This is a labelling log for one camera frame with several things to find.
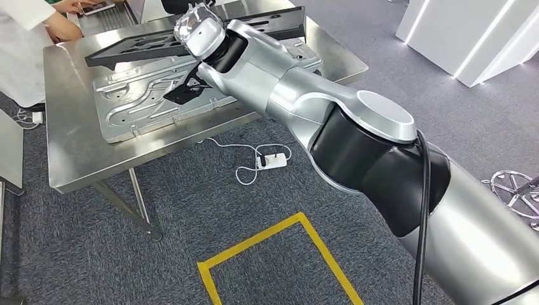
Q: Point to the white power strip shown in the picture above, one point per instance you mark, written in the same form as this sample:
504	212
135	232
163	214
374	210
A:
273	161

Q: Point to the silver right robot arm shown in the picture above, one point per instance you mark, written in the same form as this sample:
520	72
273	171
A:
261	71

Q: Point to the person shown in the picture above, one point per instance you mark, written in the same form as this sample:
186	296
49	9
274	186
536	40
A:
21	54

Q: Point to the long black plastic panel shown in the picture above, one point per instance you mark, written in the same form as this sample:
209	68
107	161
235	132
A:
126	52

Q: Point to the person's hand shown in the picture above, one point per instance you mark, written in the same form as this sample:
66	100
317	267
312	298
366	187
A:
71	5

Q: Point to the black stool chrome base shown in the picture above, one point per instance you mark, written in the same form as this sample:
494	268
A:
511	191

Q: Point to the silver stamped metal fixture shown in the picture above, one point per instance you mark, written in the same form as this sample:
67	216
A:
134	113

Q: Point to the white cabinet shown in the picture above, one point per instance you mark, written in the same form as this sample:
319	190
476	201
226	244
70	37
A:
442	29

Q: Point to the stainless steel workbench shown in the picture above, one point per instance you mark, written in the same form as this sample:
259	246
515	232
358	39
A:
76	139

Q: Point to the white charger block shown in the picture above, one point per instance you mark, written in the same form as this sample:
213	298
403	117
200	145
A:
37	117

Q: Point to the black smartphone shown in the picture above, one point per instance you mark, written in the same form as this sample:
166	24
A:
99	6

